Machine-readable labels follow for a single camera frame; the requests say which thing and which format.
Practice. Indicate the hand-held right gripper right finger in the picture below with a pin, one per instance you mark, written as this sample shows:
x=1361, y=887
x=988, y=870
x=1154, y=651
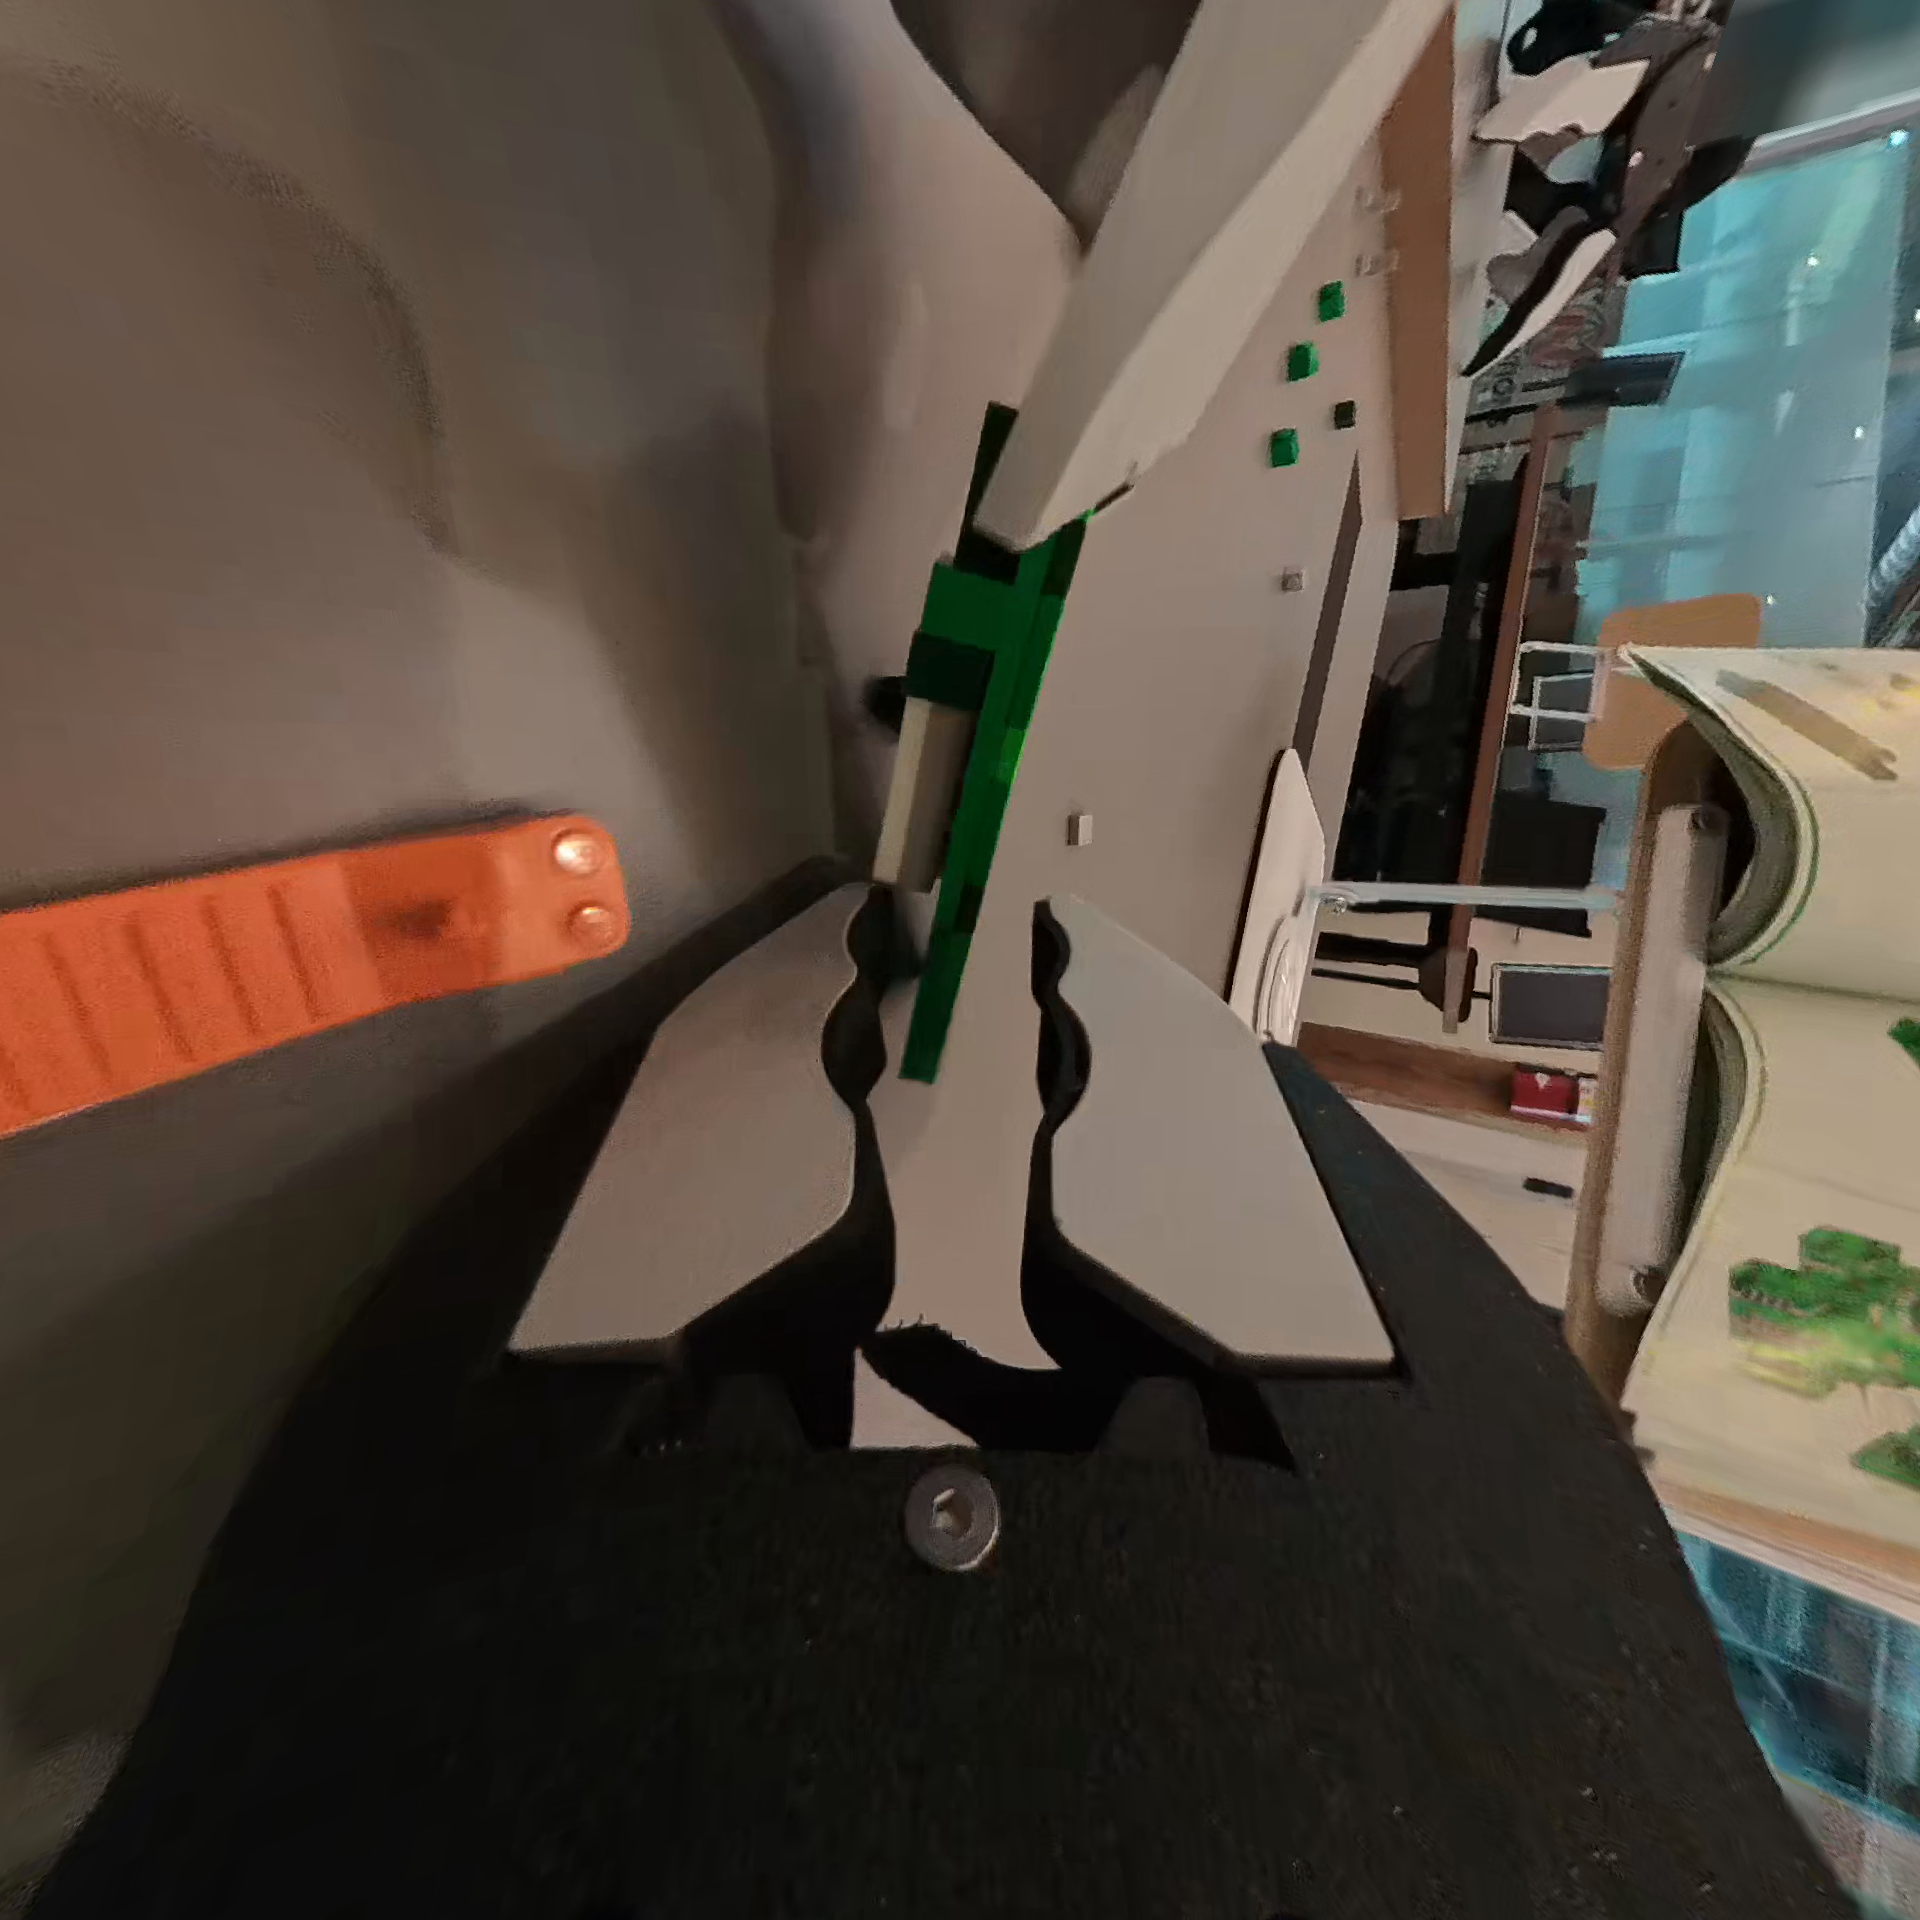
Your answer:
x=1200, y=1170

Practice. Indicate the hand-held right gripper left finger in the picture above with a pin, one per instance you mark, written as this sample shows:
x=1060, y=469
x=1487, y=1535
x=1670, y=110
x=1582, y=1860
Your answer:
x=704, y=1184

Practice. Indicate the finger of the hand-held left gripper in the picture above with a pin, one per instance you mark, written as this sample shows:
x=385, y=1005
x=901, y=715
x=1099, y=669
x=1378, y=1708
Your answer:
x=1200, y=195

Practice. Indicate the green brick assembly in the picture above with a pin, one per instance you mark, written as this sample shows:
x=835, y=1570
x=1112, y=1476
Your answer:
x=990, y=721

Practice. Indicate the grey desk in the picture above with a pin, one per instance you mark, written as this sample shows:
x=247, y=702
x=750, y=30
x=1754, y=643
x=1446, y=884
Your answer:
x=1170, y=675

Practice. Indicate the white rounded panel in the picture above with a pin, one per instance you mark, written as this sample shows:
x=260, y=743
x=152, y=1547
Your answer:
x=1291, y=840

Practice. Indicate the small red box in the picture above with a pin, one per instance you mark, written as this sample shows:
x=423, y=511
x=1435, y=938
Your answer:
x=1552, y=1095

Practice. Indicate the small grey screen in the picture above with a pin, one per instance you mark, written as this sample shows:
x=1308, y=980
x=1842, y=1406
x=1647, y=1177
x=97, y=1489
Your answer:
x=1552, y=1005

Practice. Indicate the black and white hand-held gripper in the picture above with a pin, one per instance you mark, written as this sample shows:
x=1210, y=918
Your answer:
x=1650, y=134

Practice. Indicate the orange brick separator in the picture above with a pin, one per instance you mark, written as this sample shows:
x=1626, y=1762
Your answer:
x=301, y=961

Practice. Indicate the open instruction booklet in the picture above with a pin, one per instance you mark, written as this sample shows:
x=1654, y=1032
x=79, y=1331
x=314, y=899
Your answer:
x=1801, y=1141

